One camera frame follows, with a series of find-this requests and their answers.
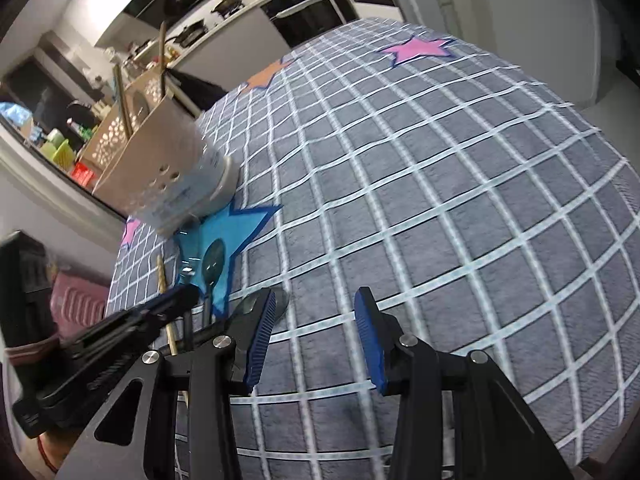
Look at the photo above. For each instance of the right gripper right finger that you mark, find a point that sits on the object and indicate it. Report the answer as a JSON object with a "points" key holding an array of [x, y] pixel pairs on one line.
{"points": [[459, 417]]}

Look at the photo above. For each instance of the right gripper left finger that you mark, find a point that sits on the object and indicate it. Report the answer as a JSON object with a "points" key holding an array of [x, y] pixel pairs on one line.
{"points": [[132, 435]]}

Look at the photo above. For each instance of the dark grey plastic spoon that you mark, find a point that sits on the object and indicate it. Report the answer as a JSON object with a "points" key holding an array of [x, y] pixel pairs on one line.
{"points": [[247, 304]]}

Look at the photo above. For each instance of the blue patterned bamboo chopstick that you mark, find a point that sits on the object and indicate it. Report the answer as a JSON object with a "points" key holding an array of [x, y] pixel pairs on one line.
{"points": [[162, 289]]}

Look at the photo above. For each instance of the dark green plastic spoon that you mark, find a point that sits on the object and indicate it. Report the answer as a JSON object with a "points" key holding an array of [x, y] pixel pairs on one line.
{"points": [[211, 270]]}

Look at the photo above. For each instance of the grey kitchen counter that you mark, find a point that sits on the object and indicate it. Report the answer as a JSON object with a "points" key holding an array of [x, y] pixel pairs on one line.
{"points": [[235, 49]]}

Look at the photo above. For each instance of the pink plastic stool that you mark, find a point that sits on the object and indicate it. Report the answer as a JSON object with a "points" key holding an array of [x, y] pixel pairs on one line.
{"points": [[76, 304]]}

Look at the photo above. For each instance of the red basket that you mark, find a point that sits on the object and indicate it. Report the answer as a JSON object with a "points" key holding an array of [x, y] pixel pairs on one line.
{"points": [[83, 175]]}

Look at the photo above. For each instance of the beige utensil holder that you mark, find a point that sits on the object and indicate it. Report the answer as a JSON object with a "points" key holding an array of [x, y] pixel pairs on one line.
{"points": [[168, 173]]}

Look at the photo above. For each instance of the grey checked tablecloth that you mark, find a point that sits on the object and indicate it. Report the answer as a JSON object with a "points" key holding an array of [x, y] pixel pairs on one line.
{"points": [[483, 211]]}

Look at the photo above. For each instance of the beige perforated storage cart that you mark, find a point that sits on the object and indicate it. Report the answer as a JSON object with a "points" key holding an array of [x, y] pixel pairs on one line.
{"points": [[141, 97]]}

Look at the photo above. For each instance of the black built-in oven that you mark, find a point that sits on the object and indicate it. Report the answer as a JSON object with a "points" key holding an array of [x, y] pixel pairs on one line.
{"points": [[299, 21]]}

